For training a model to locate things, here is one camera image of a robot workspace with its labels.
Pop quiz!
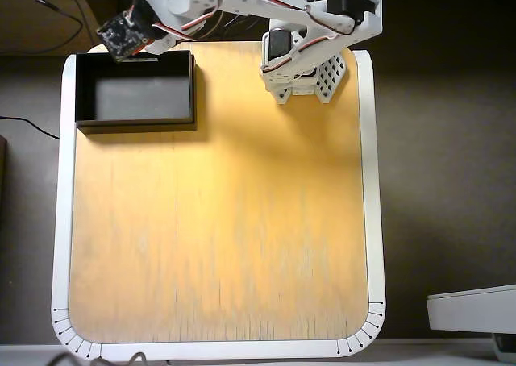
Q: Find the black wrist camera circuit board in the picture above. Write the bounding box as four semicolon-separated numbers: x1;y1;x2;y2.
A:
95;12;153;64

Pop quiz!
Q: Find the thin black cable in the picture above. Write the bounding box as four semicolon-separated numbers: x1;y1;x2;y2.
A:
0;115;60;140

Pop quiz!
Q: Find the black cable bundle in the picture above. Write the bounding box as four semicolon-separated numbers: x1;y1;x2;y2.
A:
189;13;267;43

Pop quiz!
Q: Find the dark looped cable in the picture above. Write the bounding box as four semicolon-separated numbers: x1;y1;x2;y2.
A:
50;351;150;366

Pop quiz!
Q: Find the white table edge frame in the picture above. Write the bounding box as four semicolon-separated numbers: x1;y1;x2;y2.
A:
51;41;387;361

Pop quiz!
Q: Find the black rectangular bin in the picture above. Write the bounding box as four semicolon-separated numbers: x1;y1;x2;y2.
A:
74;50;198;135

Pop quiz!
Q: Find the black cable with plug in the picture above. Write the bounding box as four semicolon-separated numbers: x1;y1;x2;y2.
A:
34;0;96;56

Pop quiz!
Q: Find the brown wooden desk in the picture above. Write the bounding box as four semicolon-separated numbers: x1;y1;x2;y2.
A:
0;0;516;56

